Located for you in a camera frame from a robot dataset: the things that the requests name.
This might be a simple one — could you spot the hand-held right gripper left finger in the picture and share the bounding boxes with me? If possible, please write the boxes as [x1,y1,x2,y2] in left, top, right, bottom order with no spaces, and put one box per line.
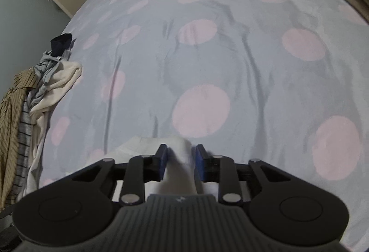
[72,144,169,207]

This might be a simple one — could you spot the tan striped shirt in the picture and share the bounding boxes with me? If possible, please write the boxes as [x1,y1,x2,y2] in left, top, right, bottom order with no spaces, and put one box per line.
[0,67,37,210]

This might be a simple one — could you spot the white t-shirt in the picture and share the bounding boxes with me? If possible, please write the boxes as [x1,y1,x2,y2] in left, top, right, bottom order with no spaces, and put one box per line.
[65,136,221,204]

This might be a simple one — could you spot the pile of clothes at bed edge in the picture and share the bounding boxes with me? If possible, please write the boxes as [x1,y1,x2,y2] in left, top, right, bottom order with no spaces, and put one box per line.
[6,51,71,204]

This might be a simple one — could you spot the cream garment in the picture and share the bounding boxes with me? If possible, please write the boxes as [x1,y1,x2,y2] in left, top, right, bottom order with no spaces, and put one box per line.
[24,61,83,193]

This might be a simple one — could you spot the navy garment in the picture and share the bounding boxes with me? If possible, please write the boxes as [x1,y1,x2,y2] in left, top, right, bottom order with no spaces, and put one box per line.
[50,33,76,57]

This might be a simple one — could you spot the grey pink-dotted bedsheet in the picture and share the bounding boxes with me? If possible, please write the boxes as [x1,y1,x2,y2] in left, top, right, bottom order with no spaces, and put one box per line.
[37,0,369,252]

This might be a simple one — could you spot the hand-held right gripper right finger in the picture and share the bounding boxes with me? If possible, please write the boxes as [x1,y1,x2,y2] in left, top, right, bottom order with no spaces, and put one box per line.
[195,144,282,206]

